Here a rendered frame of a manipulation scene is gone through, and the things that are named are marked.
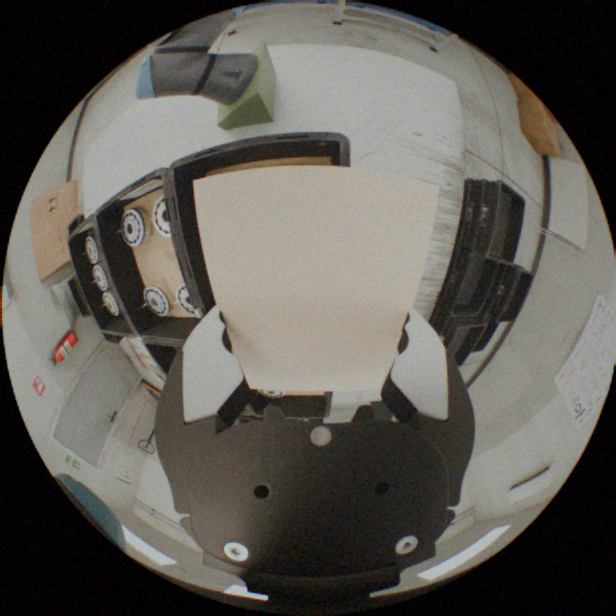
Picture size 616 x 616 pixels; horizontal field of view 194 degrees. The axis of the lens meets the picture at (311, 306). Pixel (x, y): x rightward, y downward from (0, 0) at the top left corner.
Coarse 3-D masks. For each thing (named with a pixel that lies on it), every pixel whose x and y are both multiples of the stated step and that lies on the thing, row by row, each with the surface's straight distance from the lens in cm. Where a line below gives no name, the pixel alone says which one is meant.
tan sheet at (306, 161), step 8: (272, 160) 40; (280, 160) 40; (288, 160) 39; (296, 160) 39; (304, 160) 39; (312, 160) 39; (320, 160) 39; (328, 160) 39; (224, 168) 43; (232, 168) 42; (240, 168) 42; (248, 168) 41; (256, 168) 40; (208, 176) 45
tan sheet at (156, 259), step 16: (160, 192) 53; (128, 208) 63; (144, 208) 57; (160, 240) 55; (144, 256) 61; (160, 256) 56; (144, 272) 64; (160, 272) 58; (176, 272) 54; (176, 288) 57; (176, 304) 60
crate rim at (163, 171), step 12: (144, 180) 43; (120, 192) 49; (168, 192) 38; (108, 204) 54; (168, 204) 38; (96, 216) 60; (168, 216) 38; (96, 228) 61; (180, 252) 38; (108, 264) 60; (180, 264) 39; (120, 300) 62; (192, 300) 41; (132, 324) 64; (144, 336) 64; (156, 336) 59
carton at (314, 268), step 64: (256, 192) 9; (320, 192) 9; (384, 192) 9; (256, 256) 9; (320, 256) 9; (384, 256) 10; (256, 320) 11; (320, 320) 11; (384, 320) 12; (256, 384) 17; (320, 384) 16
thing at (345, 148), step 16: (224, 144) 33; (240, 144) 32; (256, 144) 31; (176, 160) 37; (192, 160) 35; (176, 192) 37; (176, 208) 36; (176, 224) 37; (192, 272) 37; (192, 288) 39
